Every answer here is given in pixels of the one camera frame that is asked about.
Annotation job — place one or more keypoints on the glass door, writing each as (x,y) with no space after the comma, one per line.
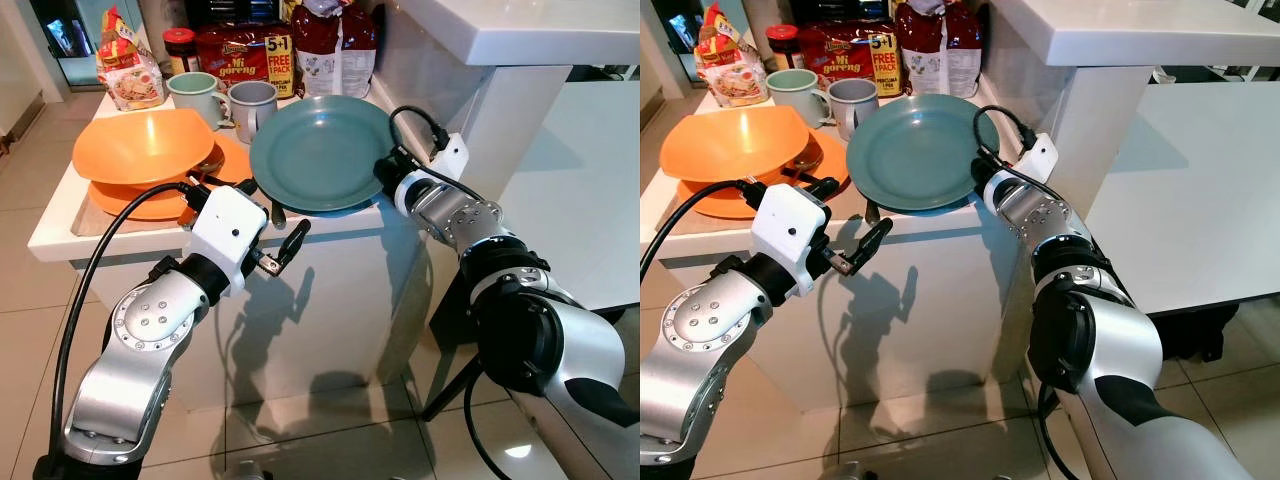
(680,28)
(70,30)

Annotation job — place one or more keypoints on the teal round plate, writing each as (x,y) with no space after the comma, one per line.
(915,155)
(320,155)

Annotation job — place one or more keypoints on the white dining table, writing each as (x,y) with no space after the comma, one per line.
(590,180)
(1190,190)

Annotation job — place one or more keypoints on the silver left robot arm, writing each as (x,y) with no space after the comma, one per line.
(150,320)
(705,325)

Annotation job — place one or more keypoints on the grey mug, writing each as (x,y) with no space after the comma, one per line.
(852,105)
(252,108)

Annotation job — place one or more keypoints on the orange white snack bag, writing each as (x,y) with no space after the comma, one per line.
(728,65)
(128,70)

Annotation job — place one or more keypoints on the orange plate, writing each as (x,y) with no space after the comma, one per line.
(720,200)
(150,203)

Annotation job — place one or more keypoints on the grey robot foot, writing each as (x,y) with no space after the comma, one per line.
(842,471)
(245,471)

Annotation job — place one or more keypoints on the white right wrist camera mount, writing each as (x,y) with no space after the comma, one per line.
(1040,158)
(452,158)

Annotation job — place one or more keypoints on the orange bowl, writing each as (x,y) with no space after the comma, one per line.
(730,142)
(140,145)

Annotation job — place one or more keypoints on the dark red food bag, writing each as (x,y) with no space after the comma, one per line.
(940,45)
(335,45)

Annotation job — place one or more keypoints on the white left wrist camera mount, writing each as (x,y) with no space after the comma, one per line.
(790,225)
(228,225)

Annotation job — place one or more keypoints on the pale green mug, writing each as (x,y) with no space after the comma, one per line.
(790,93)
(192,95)

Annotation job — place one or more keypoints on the black slanted stand leg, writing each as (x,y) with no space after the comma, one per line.
(450,390)

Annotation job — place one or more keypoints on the white high counter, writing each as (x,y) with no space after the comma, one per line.
(1120,35)
(520,40)

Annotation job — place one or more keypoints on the white low side table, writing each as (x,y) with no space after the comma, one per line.
(930,310)
(340,300)

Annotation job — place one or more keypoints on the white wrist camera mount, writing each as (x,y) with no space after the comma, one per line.
(1040,158)
(790,225)
(452,158)
(228,225)

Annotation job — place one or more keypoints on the jar with red lid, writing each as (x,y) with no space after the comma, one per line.
(782,45)
(180,50)

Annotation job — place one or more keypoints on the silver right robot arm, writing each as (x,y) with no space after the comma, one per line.
(1095,340)
(540,340)

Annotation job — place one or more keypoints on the brown spoon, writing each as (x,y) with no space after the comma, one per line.
(208,165)
(803,163)

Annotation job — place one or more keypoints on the red instant noodle pack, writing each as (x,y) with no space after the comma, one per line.
(840,52)
(235,55)

